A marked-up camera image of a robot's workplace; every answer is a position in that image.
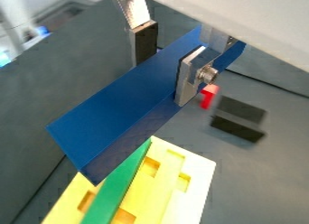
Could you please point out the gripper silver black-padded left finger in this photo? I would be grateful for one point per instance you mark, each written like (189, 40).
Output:
(142, 29)

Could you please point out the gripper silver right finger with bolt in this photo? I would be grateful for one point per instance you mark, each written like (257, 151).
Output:
(196, 65)

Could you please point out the blue long block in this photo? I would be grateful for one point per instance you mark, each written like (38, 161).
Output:
(106, 127)

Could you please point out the yellow slotted board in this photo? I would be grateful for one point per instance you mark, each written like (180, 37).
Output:
(166, 194)

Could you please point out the red comb-shaped block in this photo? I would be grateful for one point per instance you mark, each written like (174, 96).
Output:
(209, 92)

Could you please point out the black block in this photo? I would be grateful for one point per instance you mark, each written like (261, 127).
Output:
(238, 119)

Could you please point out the green long block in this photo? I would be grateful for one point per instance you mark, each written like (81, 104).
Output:
(114, 189)

